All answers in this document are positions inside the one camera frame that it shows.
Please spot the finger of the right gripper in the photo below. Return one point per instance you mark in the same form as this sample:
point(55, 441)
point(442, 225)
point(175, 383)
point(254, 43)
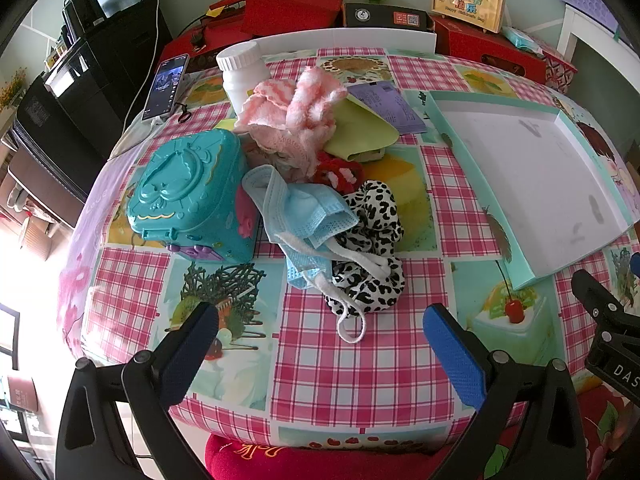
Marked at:
point(601, 305)
point(634, 264)

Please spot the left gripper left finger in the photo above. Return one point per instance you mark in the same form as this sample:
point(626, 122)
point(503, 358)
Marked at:
point(92, 441)

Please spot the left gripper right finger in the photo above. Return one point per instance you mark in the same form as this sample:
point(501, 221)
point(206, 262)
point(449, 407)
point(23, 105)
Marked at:
point(550, 443)

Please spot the leopard print scrunchie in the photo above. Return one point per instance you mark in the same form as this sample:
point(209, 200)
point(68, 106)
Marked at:
point(369, 271)

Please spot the red white chenille scrunchie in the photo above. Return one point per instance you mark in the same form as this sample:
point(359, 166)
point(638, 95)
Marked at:
point(342, 175)

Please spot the blue face mask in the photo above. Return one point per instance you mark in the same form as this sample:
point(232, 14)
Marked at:
point(303, 219)

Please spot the purple snack packet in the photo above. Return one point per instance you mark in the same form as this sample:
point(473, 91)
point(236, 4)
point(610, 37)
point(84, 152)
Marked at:
point(386, 100)

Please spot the green soft cloth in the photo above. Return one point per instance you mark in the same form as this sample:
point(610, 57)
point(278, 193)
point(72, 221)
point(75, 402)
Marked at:
point(358, 131)

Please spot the pink lace scrunchie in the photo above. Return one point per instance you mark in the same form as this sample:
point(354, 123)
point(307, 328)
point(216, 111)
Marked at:
point(284, 152)

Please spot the pink white fluffy cloth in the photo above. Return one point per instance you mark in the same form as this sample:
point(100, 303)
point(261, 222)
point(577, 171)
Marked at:
point(302, 107)

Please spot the teal shallow box tray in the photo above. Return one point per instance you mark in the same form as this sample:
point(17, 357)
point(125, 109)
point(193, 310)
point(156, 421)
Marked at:
point(552, 199)

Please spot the red chair cushion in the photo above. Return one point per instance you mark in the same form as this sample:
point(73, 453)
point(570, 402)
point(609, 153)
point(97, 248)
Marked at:
point(228, 459)

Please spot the red patterned tin box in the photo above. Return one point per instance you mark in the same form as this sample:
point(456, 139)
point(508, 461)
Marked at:
point(559, 72)

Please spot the white shelf desk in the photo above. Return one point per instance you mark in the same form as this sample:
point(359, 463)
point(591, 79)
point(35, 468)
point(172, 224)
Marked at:
point(578, 26)

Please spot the blue wet wipes pack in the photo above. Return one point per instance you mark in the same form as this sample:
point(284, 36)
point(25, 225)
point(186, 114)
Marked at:
point(522, 41)

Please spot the teal plastic toy case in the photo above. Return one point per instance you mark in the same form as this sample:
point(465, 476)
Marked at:
point(190, 199)

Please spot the checkered picture tablecloth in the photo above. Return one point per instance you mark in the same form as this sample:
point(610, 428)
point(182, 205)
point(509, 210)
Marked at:
point(278, 373)

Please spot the smartphone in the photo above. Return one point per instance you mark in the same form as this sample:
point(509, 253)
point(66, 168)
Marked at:
point(165, 85)

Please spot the black flat box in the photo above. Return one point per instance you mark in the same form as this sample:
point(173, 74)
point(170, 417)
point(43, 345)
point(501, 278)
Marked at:
point(379, 16)

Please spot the white pill bottle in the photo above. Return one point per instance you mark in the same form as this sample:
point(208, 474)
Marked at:
point(242, 69)

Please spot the white foam board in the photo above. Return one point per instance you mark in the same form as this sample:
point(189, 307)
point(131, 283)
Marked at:
point(345, 37)

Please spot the large red gift box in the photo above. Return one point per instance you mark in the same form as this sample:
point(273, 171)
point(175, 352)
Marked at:
point(229, 22)

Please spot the red carton with handle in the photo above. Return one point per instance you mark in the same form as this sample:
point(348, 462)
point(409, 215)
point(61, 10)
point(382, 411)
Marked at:
point(460, 40)

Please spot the yellow handled gift box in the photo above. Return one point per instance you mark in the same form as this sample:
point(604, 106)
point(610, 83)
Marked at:
point(484, 14)

